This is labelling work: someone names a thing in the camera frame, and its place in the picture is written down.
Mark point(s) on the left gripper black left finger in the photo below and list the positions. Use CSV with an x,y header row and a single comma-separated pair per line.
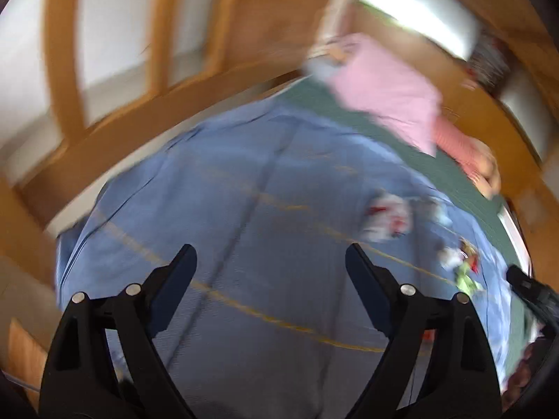
x,y
102,362

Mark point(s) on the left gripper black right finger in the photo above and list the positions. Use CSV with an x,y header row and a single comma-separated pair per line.
x,y
460,379

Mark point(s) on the green wrapper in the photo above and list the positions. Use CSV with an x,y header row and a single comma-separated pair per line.
x,y
463,279

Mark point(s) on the white red crumpled wrapper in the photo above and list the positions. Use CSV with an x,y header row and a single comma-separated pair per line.
x,y
387,217

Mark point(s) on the blue plaid blanket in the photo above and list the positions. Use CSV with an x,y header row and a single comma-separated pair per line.
x,y
229,355

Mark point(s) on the pink pillow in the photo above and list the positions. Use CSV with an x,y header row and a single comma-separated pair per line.
x,y
364,76

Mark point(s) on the green bed mattress cover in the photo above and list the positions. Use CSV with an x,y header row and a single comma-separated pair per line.
x,y
328,165

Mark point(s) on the wooden bed frame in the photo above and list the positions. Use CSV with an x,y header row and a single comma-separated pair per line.
x,y
86,85

